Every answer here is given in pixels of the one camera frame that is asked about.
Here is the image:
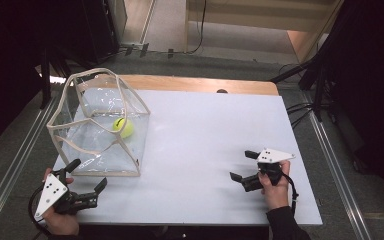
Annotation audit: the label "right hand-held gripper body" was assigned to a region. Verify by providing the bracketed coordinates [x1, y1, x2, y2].
[242, 147, 296, 193]

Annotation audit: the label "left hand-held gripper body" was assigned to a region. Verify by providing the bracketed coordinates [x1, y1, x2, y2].
[34, 169, 99, 222]

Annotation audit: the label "clear plastic bag beige trim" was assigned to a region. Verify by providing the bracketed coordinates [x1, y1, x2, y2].
[45, 67, 152, 178]

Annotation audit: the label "yellow tennis ball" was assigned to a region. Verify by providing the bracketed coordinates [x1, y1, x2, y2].
[112, 117, 135, 139]

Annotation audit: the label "person's left hand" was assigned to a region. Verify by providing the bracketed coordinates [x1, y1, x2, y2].
[42, 167, 80, 236]

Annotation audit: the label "person's right hand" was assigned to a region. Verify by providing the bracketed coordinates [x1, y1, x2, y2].
[257, 159, 292, 211]

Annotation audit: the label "white table sheet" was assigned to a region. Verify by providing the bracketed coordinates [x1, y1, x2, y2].
[52, 89, 324, 227]

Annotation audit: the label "black tripod stand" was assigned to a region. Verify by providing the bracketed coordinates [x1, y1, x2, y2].
[269, 58, 329, 123]

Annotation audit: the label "black metal stand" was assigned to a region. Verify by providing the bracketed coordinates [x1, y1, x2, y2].
[39, 46, 53, 110]

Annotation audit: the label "black curtain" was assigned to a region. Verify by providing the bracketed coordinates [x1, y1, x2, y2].
[0, 0, 121, 158]
[313, 0, 384, 203]

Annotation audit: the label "light wooden shelf unit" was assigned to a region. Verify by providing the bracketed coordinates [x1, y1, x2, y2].
[184, 0, 344, 64]

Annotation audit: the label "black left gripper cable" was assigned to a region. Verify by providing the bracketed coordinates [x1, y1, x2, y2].
[27, 186, 52, 238]

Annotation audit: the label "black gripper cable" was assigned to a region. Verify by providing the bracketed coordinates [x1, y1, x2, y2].
[27, 186, 52, 238]
[281, 173, 300, 216]

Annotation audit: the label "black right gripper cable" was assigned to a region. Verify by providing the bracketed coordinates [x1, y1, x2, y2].
[281, 173, 300, 216]

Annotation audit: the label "metal floor rail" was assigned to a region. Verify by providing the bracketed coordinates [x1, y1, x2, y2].
[299, 91, 374, 240]
[0, 96, 61, 232]

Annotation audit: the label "black floor cables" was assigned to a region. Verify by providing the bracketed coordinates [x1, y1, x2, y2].
[285, 102, 314, 129]

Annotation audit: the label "black hanging cable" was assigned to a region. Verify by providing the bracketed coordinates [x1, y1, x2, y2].
[185, 0, 208, 55]

